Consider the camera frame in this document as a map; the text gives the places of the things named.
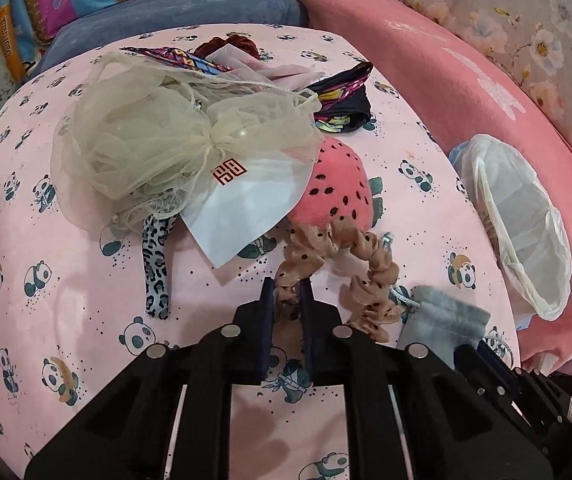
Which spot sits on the white paper card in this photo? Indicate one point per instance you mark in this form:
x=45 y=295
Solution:
x=236 y=210

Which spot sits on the bin with white plastic liner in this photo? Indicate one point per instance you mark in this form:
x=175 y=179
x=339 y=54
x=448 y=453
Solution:
x=516 y=200

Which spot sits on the pink panda print sheet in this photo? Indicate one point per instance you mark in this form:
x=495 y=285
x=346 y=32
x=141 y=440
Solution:
x=40 y=240

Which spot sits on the tan spotted scrunchie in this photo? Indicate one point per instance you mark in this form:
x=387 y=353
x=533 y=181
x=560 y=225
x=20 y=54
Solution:
x=376 y=280

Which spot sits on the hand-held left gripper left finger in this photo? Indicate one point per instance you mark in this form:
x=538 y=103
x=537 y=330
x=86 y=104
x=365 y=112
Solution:
x=267 y=305

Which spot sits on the beige mesh tulle cloth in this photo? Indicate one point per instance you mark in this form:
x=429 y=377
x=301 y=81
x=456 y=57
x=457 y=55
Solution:
x=130 y=130

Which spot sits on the pink strawberry plush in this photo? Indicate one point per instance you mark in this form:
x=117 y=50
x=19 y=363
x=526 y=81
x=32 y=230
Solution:
x=338 y=180

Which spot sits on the purple patterned cloth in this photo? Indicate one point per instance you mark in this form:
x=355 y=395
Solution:
x=185 y=60

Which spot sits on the pink blanket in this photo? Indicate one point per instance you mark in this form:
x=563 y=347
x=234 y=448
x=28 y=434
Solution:
x=416 y=45

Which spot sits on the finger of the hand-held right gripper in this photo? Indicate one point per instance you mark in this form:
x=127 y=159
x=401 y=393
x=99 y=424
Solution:
x=486 y=360

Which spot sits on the floral quilt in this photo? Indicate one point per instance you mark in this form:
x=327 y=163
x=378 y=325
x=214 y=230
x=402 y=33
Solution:
x=516 y=20

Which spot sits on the dark red velvet scrunchie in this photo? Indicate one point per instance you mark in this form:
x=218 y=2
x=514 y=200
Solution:
x=238 y=40

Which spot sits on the pale pink sheer cloth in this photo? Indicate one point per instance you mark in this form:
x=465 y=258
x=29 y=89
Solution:
x=276 y=72

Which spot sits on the dark colourful patterned cloth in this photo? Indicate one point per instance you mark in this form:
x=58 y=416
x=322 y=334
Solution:
x=351 y=105

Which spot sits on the grey leopard print headband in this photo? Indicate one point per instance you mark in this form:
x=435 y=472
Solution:
x=158 y=270

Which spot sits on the blue cushion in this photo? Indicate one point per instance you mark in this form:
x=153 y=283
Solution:
x=165 y=5

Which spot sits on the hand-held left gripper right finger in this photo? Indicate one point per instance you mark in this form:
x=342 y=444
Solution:
x=309 y=312

